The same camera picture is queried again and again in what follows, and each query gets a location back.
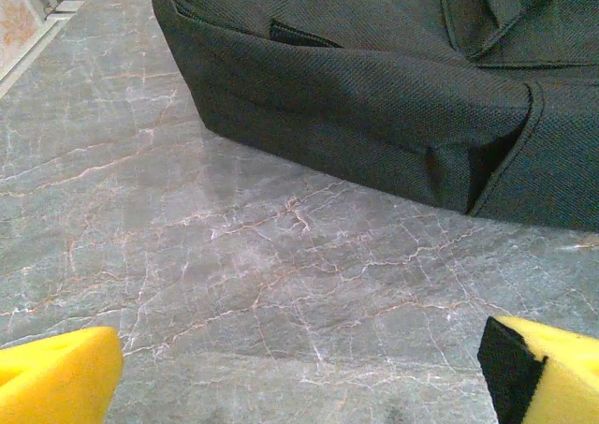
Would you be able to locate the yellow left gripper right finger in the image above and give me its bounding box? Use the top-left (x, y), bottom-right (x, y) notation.
top-left (476, 314), bottom-right (599, 424)

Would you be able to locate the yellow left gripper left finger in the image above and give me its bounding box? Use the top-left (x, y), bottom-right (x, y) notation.
top-left (0, 326), bottom-right (124, 424)

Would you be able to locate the black fabric backpack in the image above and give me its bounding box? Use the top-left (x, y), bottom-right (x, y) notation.
top-left (147, 0), bottom-right (599, 232)

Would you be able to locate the aluminium side rail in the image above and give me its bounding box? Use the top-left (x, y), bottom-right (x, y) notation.
top-left (0, 0), bottom-right (102, 98)

